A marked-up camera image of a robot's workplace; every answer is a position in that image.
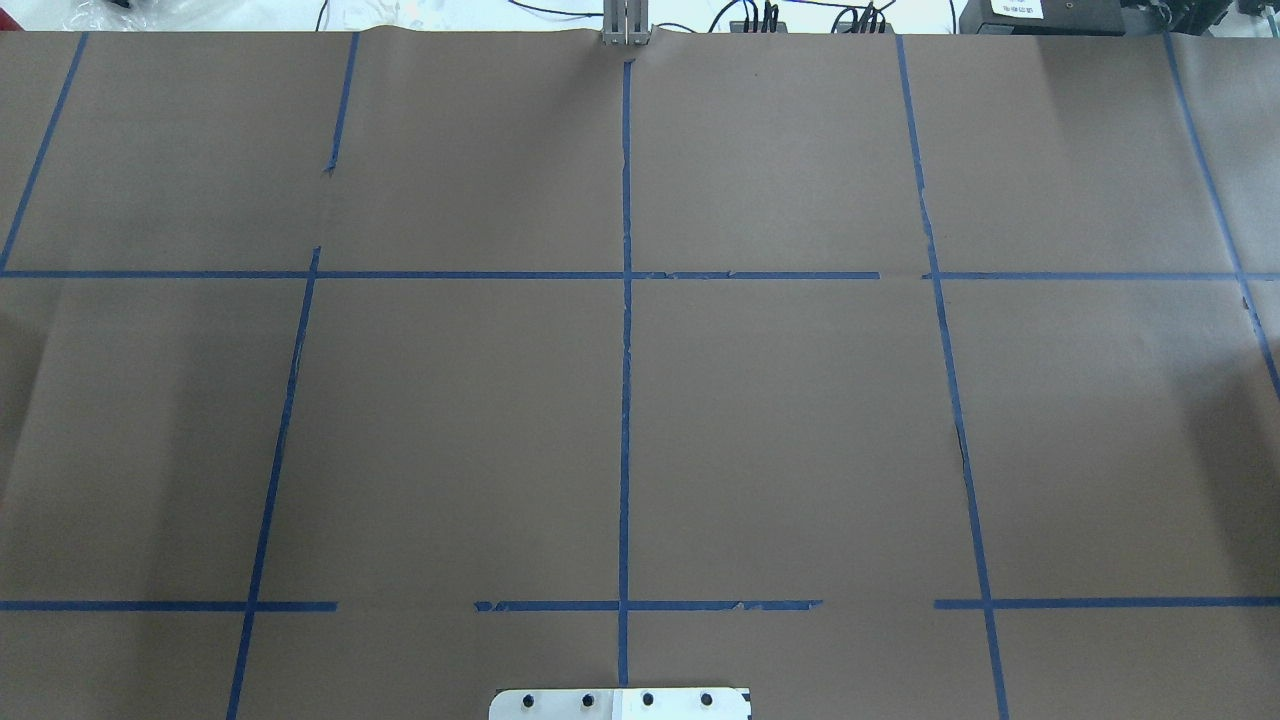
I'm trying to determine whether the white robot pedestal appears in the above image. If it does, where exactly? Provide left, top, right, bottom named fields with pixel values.
left=488, top=687, right=753, bottom=719

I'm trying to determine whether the orange black connector strip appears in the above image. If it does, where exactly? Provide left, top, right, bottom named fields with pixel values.
left=712, top=1, right=895, bottom=35

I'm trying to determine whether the black computer box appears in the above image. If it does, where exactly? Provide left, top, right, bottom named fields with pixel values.
left=957, top=1, right=1188, bottom=37

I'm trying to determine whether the aluminium frame post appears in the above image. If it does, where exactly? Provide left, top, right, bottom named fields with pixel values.
left=602, top=0, right=653, bottom=47

